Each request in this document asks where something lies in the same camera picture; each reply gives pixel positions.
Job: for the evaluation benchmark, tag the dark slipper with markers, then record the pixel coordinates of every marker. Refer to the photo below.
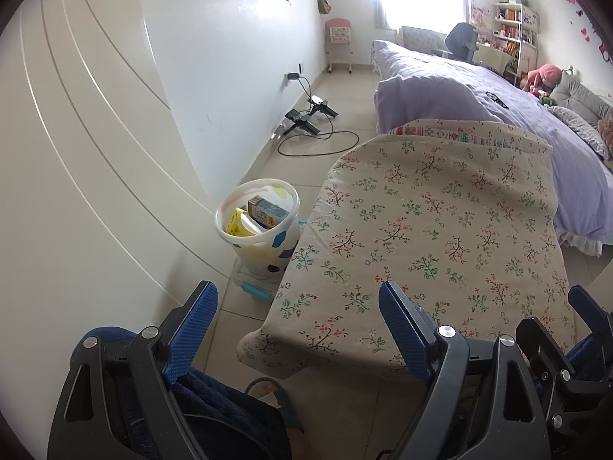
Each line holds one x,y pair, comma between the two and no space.
277,402

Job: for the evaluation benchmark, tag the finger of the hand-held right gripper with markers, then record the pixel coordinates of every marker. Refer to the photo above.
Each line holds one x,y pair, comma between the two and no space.
541,345
596,314

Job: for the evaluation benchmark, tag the pink plush toy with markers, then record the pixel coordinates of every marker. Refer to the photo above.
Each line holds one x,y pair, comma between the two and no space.
546,76

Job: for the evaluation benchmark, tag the white dotted trash bin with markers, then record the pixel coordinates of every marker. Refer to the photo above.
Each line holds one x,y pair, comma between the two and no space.
268,249

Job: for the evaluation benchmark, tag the patterned grey pillow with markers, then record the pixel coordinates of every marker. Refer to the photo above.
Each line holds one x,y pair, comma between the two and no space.
579,127

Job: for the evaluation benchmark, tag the black eyeglasses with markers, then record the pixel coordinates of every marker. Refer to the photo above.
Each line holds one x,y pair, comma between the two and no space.
498,99

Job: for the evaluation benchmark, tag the white wardrobe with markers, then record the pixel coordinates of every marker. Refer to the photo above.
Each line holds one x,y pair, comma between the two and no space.
72,129

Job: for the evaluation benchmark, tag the floral table cloth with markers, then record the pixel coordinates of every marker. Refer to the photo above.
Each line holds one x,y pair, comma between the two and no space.
431,230

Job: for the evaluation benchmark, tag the white bookshelf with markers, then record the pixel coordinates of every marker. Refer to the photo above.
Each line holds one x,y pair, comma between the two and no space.
517,33

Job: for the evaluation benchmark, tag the black charger stand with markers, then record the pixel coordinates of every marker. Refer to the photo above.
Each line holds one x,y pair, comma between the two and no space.
323,107
299,122

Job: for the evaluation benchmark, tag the yellow packet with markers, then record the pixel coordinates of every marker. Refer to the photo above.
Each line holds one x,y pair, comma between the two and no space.
237,223

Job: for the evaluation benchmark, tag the blue desk chair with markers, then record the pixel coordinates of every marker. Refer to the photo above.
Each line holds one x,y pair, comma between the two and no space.
462,38

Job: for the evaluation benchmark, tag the light blue carton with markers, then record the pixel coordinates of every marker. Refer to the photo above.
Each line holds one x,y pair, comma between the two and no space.
268,211

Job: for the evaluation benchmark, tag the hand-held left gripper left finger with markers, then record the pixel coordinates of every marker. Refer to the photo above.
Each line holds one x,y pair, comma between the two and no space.
191,326

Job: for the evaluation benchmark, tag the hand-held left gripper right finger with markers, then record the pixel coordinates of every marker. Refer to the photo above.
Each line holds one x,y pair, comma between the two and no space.
402,330

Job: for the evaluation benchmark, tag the dark blue fleece clothing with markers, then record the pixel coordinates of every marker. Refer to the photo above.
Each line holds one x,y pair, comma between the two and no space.
230,412

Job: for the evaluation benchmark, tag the white desk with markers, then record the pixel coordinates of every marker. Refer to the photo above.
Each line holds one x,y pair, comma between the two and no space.
493,57

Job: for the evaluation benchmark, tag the bed with lilac duvet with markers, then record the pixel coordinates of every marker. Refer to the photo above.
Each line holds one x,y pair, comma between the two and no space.
479,81

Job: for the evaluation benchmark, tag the pink wall stickers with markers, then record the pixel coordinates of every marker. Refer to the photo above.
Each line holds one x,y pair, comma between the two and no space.
586,33

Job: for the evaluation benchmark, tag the pink folding chair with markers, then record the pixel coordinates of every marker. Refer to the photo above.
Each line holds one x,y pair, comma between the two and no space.
338,38

